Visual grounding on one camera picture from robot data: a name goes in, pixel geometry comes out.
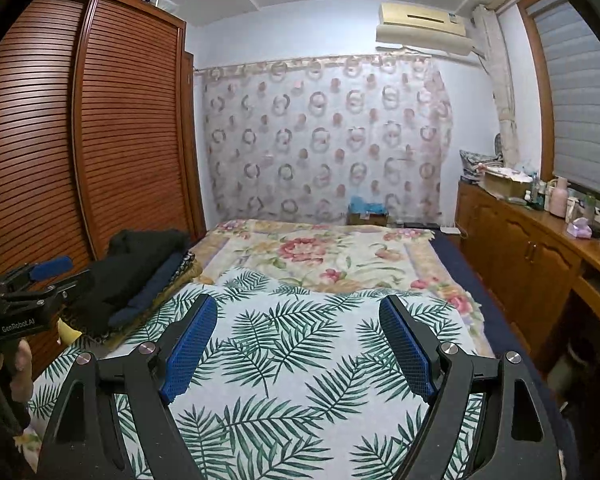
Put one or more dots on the dark waste bin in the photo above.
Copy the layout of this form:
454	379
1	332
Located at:
580	360

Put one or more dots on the white storage box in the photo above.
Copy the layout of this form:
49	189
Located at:
160	2

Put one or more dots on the pink tissue box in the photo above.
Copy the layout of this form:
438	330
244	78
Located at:
579	228

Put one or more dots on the large cardboard box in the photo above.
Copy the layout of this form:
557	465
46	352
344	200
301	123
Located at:
500	185

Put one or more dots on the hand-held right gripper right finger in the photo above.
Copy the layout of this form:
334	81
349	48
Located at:
407	350

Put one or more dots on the grey window blind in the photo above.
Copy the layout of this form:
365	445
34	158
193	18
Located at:
580	110

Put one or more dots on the cream tied curtain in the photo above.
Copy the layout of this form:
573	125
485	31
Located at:
505	110

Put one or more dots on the navy bed cover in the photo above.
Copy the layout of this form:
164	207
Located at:
480	300

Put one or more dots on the pink bottle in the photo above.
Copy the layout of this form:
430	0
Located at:
559	202

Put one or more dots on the beige air conditioner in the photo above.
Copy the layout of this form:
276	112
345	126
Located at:
420	22

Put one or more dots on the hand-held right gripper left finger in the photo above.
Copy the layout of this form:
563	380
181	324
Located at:
190	350

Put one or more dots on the brown louvered wardrobe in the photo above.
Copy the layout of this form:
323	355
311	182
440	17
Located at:
130	135

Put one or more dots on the patterned pillow stack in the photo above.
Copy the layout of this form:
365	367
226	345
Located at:
475	162

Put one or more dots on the wooden sideboard cabinet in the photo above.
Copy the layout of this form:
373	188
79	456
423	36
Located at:
510	250

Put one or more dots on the palm leaf print bedsheet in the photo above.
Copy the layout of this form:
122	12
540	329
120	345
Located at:
290	360

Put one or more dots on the group of toiletry bottles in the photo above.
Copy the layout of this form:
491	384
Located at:
537	195

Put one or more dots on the black printed t-shirt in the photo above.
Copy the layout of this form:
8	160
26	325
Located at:
130	265

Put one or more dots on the small brown box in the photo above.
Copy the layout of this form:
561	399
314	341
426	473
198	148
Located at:
367	220

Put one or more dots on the floral blanket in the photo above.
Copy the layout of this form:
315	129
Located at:
320	255

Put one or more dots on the person's left forearm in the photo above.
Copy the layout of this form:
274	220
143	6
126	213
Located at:
0	450

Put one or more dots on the circle print sheer curtain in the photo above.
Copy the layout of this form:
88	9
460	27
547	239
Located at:
320	150

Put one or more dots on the person's left hand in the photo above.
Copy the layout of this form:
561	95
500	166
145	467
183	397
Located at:
17	367

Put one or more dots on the yellow soft object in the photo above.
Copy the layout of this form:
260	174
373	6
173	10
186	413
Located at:
69	334

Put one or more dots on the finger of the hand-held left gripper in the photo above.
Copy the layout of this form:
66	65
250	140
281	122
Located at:
65	284
52	266

